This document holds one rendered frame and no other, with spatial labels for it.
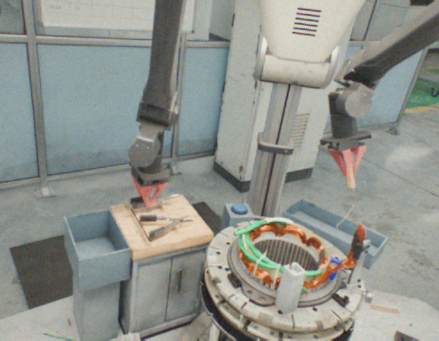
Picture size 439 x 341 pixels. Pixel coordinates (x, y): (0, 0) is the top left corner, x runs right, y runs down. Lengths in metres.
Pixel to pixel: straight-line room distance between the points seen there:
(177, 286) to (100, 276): 0.20
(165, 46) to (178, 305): 0.65
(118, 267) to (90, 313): 0.15
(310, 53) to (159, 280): 0.68
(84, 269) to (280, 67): 0.69
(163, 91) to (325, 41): 0.48
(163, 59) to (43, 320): 0.73
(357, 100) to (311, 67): 0.25
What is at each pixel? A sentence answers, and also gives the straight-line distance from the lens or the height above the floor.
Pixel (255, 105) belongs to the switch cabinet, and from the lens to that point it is 3.08.
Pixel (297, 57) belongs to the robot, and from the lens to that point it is 1.16.
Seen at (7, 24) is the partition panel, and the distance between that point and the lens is 2.81.
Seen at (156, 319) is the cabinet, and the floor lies 0.83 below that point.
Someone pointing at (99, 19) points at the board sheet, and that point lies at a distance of 2.88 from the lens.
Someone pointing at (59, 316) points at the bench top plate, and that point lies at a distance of 1.22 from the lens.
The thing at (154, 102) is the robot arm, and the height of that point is 1.37.
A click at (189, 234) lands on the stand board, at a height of 1.07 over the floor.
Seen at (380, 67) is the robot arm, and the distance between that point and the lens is 0.97.
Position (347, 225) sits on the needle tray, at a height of 1.05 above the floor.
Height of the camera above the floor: 1.66
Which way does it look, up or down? 27 degrees down
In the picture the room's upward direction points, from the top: 8 degrees clockwise
